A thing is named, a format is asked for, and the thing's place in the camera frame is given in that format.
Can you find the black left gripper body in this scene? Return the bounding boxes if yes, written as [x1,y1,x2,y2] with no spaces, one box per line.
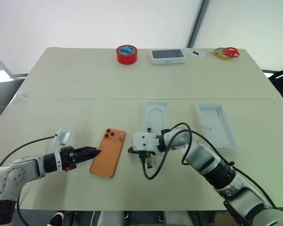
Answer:
[60,145,78,172]

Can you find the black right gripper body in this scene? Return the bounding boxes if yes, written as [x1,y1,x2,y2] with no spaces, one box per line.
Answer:
[138,150,154,170]

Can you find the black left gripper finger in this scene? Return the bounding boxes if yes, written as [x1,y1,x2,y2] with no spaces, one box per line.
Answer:
[75,146,102,156]
[75,151,100,164]

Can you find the white phone box base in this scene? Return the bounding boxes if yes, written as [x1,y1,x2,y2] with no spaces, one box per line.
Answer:
[143,101,172,137]

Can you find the white phone box lid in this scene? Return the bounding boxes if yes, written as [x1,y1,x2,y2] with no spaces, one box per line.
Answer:
[197,104,241,151]

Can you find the brown cardboard box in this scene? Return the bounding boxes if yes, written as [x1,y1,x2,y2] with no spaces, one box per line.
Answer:
[213,206,283,226]

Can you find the closed white phone box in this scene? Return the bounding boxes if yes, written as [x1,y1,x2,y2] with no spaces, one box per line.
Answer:
[150,48,187,65]

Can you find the orange smartphone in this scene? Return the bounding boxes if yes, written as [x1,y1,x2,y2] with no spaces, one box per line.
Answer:
[89,127,127,179]

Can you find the black and white shoe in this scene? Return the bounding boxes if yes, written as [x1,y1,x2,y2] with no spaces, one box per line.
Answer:
[46,211,65,226]

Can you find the pale grey rounded shape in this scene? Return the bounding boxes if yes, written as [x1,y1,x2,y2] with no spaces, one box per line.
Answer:
[93,210,125,226]

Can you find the red tape roll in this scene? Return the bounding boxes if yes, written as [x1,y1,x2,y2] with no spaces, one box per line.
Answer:
[116,44,139,65]

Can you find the yellow tape roll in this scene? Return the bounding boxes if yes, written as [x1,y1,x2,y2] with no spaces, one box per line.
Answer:
[214,48,232,61]

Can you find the red scissors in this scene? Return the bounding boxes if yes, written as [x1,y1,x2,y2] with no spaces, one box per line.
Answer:
[214,46,241,58]

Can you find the grey metal pole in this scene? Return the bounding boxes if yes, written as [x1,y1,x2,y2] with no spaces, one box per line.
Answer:
[186,0,211,48]

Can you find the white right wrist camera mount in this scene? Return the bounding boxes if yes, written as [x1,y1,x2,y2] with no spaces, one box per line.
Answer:
[132,131,160,156]

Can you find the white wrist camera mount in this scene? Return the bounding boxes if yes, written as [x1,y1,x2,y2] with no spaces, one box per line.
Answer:
[52,128,72,170]
[132,131,160,156]

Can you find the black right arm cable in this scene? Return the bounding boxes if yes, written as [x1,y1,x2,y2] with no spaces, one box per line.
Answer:
[141,122,283,213]

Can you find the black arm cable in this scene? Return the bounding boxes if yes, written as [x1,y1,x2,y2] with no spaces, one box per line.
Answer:
[141,122,283,213]
[0,134,58,167]

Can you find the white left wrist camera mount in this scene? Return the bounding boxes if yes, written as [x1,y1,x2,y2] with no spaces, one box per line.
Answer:
[52,128,72,170]

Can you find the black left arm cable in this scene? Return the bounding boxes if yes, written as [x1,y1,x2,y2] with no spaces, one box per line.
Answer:
[0,134,58,167]

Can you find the grey window frame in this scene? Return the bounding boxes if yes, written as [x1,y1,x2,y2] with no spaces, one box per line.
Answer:
[0,47,29,81]

